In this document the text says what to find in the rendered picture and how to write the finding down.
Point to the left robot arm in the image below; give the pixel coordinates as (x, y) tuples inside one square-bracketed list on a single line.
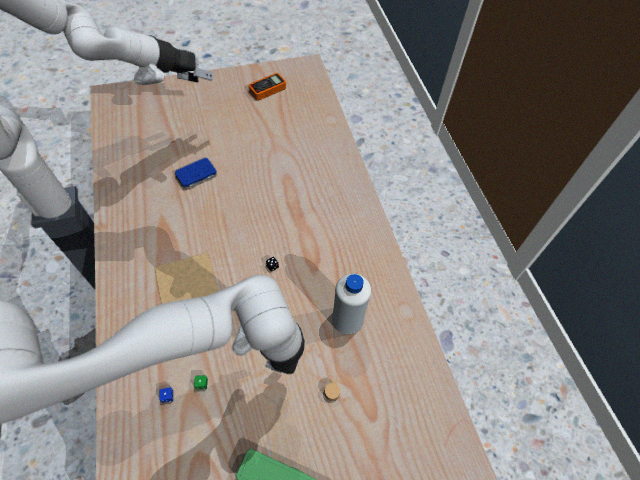
[(37, 186)]

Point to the white plastic bottle with blue cap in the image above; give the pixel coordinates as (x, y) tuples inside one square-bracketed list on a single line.
[(350, 304)]

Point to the small tan cylinder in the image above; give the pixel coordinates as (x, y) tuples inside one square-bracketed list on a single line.
[(332, 392)]

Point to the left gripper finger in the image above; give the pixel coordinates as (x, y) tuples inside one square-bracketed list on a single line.
[(204, 74), (187, 76)]

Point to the tan square mat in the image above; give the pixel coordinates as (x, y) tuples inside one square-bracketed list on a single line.
[(187, 278)]

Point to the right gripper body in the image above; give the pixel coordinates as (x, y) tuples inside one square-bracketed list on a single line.
[(293, 354)]

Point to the orange digital multimeter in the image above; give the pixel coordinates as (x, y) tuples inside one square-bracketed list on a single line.
[(267, 86)]

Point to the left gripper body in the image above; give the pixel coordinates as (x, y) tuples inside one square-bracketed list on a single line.
[(158, 53)]

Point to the green die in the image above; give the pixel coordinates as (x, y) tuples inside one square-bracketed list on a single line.
[(200, 382)]

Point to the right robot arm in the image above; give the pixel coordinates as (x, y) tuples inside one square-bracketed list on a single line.
[(162, 333)]

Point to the blue die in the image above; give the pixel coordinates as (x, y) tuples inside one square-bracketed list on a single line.
[(166, 395)]

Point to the black die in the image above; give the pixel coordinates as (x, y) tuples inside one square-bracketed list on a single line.
[(272, 263)]

